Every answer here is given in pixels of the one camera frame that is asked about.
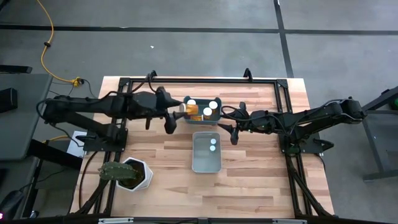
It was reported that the yellow extension cable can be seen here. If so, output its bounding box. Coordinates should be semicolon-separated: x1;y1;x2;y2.
36;0;83;86

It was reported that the black aluminium table frame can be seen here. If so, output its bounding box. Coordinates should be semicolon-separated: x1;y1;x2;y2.
70;68;334;219

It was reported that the grey side desk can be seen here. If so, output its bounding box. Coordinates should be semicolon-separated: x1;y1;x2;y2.
0;73;53;161

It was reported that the white hexagonal plant pot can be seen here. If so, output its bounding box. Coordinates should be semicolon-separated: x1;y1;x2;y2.
115;157;154;192

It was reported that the black box speaker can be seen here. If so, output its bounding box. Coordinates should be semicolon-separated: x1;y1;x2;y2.
0;88;19;114

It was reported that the dark grey rounded object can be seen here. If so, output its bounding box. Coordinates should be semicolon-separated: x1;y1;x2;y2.
0;189;26;220

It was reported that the black desk leg frame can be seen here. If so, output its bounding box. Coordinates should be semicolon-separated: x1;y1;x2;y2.
361;85;398;182

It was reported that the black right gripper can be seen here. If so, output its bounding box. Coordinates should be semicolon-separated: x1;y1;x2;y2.
217;101;281;146

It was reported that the teal plastic bin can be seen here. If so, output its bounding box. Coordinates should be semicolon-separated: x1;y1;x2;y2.
182;96;223;126

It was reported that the silver metal bracket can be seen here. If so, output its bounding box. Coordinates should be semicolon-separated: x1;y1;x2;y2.
98;217;135;224

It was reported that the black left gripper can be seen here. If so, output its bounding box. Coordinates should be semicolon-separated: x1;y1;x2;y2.
136;86;188;136

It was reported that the green cactus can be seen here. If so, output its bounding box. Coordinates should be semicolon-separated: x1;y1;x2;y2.
98;161;138;182

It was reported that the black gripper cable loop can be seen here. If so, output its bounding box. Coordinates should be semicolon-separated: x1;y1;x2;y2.
220;105;250;123

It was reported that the black flat bar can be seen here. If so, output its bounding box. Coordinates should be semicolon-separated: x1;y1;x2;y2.
0;64;33;75

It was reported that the grey-white plastic handle bin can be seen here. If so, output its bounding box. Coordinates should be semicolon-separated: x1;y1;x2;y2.
192;131;223;174

